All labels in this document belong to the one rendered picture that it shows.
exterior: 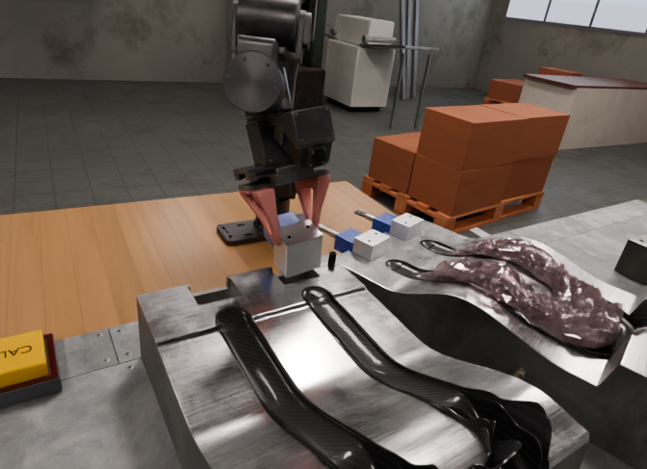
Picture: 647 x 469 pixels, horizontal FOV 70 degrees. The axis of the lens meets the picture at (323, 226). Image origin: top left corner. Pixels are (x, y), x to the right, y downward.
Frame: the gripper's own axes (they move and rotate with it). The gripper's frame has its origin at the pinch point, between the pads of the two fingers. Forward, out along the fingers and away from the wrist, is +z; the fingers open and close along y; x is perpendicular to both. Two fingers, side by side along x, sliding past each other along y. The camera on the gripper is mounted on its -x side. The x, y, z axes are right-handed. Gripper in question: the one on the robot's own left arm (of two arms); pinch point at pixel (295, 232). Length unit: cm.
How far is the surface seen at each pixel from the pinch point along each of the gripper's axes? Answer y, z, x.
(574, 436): 5.8, 14.4, -31.8
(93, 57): 39, -143, 588
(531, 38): 698, -87, 482
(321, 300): -0.2, 8.1, -4.1
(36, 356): -30.4, 5.7, 4.1
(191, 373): -17.3, 7.6, -9.8
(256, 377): -12.0, 9.8, -11.7
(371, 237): 16.1, 6.2, 8.0
